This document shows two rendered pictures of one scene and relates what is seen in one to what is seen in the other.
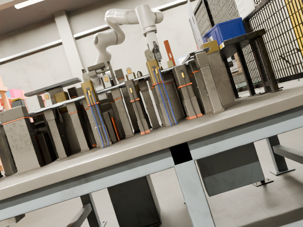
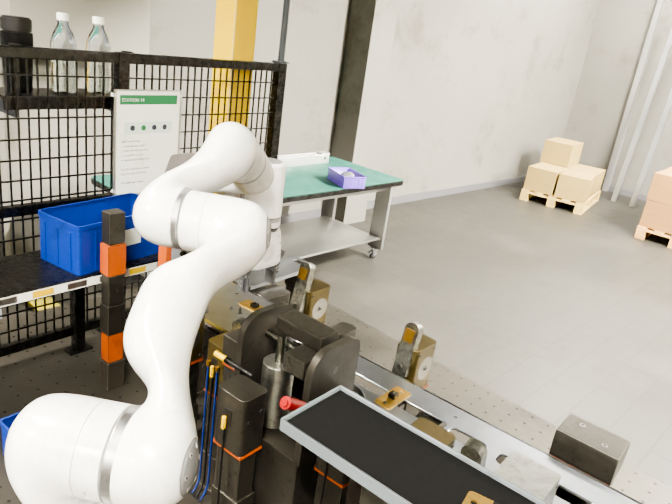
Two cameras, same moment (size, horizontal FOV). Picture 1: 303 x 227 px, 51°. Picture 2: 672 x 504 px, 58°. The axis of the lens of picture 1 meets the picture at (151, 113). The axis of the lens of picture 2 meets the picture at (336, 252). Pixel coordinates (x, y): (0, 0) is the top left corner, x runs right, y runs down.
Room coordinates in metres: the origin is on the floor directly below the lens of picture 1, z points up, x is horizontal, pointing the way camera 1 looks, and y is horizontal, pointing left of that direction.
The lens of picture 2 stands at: (2.77, 0.89, 1.70)
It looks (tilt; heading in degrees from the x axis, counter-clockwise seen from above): 20 degrees down; 219
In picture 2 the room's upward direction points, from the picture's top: 8 degrees clockwise
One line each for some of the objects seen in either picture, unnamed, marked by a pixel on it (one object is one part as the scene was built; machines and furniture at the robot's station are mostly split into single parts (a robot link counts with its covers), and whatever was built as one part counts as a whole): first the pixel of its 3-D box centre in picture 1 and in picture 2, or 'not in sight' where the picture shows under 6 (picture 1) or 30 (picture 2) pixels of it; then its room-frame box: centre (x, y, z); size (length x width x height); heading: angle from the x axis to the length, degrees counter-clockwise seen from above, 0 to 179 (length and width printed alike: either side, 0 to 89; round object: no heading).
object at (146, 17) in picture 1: (145, 17); (264, 186); (1.79, -0.14, 1.32); 0.09 x 0.08 x 0.13; 124
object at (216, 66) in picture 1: (217, 74); not in sight; (1.72, -0.41, 0.88); 0.08 x 0.08 x 0.36; 2
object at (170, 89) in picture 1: (172, 97); not in sight; (1.84, -0.14, 0.84); 0.07 x 0.04 x 0.29; 92
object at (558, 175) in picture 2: not in sight; (567, 173); (-5.02, -1.80, 0.35); 1.25 x 0.95 x 0.71; 178
